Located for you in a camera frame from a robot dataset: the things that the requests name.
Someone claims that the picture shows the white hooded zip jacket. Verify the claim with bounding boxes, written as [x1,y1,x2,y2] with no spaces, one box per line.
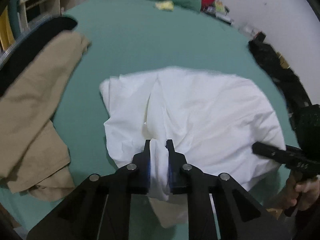
[100,67,285,228]

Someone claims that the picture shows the black clothes pile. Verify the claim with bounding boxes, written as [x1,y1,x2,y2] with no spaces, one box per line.
[248,39,318,129]

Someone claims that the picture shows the person's right hand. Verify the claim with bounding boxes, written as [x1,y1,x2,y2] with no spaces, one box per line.
[284,172,319,211]

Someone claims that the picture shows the beige folded trousers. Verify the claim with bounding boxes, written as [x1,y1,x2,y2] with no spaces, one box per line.
[1,31,90,202]

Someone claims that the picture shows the books and snack pile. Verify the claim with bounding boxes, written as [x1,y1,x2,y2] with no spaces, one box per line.
[203,0,234,25]

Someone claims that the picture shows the green bed sheet mattress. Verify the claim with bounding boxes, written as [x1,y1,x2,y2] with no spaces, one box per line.
[0,0,301,240]

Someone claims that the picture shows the yellow curtain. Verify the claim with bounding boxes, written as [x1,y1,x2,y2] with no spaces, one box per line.
[0,7,15,51]

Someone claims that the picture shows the black garment at bed edge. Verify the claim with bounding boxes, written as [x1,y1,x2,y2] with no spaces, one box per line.
[1,15,78,95]

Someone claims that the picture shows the yellow plastic packet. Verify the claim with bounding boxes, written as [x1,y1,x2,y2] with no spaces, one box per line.
[155,1,174,11]

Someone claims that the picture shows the cream wooden desk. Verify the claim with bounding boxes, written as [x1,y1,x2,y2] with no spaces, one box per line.
[17,0,76,33]

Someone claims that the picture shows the teal curtain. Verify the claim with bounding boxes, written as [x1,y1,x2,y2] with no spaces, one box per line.
[8,0,21,39]

